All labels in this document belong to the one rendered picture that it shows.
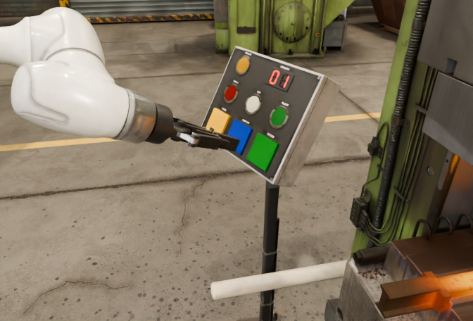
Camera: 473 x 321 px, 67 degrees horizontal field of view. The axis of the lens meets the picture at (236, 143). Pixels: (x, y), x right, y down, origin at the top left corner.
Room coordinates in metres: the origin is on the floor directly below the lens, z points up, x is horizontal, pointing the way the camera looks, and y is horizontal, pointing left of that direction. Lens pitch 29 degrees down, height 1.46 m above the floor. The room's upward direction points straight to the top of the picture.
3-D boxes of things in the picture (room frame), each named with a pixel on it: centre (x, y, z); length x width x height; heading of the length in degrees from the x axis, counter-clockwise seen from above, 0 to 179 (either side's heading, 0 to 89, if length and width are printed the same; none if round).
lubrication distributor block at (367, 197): (0.78, -0.35, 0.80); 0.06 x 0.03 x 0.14; 12
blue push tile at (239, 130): (0.85, -0.01, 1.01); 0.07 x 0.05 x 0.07; 37
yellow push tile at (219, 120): (0.93, 0.05, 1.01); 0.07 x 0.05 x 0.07; 37
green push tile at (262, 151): (0.77, -0.07, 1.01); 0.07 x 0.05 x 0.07; 37
